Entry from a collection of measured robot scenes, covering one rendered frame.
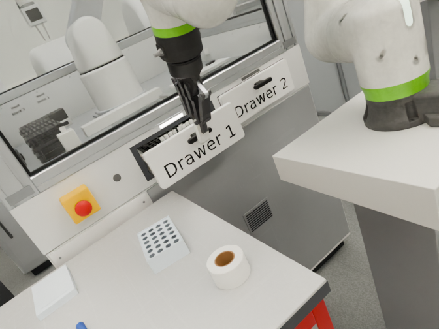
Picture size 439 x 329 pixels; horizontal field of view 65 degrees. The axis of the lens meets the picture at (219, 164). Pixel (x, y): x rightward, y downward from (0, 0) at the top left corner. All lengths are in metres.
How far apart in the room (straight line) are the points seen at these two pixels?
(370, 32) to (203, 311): 0.57
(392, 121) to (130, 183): 0.67
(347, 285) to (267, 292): 1.01
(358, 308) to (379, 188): 0.92
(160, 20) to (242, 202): 0.71
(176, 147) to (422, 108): 0.56
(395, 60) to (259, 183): 0.67
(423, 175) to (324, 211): 0.93
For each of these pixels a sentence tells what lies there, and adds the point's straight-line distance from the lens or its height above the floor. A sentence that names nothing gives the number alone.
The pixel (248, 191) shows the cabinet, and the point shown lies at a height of 0.58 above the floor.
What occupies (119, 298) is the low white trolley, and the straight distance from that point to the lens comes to 0.76.
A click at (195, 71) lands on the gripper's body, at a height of 1.08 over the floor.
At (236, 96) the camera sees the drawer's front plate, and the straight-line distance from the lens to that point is 1.11.
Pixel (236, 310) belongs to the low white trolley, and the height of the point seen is 0.76.
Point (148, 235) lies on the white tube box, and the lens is 0.81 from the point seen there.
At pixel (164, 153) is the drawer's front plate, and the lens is 0.89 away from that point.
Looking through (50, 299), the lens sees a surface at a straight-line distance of 0.88.
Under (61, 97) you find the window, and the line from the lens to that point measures 0.95.
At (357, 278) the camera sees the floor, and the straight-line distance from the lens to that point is 1.61.
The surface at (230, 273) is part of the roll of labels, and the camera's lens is 0.61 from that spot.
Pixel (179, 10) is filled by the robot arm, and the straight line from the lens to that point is 0.59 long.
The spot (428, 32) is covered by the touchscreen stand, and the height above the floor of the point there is 0.80.
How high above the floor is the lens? 1.19
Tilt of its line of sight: 24 degrees down
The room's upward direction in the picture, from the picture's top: 24 degrees counter-clockwise
